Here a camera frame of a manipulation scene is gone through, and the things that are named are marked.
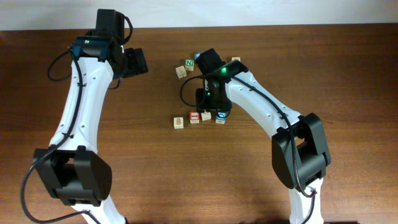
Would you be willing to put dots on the block with number one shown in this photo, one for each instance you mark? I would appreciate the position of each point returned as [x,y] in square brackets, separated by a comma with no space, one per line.
[181,71]

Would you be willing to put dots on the red letter I block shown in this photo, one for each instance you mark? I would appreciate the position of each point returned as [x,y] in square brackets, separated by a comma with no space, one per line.
[194,117]

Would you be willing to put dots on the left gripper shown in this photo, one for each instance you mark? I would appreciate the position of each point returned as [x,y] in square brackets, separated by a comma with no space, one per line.
[136,63]

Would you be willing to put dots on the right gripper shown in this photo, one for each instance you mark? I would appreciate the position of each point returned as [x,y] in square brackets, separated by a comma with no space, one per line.
[199,98]

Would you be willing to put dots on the blue letter D block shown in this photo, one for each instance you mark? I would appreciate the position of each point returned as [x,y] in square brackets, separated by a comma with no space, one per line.
[220,118]

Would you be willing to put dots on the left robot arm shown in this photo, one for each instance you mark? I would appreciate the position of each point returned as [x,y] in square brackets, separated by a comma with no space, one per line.
[70,168]

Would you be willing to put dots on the ice cream cone block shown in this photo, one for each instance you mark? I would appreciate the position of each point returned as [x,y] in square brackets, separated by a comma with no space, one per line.
[205,116]

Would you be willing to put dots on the green letter N block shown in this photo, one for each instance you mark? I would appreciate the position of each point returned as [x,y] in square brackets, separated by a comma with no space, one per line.
[189,64]

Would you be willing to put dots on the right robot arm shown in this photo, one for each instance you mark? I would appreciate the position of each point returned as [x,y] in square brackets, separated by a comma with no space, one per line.
[300,153]

